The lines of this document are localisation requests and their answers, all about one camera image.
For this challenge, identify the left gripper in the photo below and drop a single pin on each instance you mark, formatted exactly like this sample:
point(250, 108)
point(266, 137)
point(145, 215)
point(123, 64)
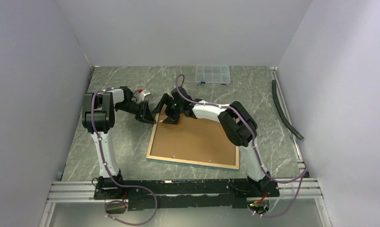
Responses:
point(144, 114)

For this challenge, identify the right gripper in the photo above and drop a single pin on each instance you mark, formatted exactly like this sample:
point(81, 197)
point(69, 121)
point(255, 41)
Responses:
point(173, 119)

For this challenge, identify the blue picture frame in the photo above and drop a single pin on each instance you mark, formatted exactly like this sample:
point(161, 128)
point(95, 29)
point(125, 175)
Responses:
point(151, 147)

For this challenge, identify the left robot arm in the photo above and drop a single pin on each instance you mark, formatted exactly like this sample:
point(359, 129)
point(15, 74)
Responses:
point(98, 117)

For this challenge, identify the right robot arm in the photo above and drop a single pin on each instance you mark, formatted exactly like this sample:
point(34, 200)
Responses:
point(238, 125)

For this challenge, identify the clear plastic organizer box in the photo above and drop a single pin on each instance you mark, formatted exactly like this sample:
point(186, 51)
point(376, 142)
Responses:
point(216, 74)

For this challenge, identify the black base bar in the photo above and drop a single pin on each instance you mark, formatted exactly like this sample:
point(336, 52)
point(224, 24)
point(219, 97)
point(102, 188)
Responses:
point(162, 202)

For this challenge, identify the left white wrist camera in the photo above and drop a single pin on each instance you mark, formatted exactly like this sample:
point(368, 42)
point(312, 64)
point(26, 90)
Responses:
point(143, 94)

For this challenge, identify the aluminium rail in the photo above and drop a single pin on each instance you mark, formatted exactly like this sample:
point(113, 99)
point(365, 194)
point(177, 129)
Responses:
point(307, 188)

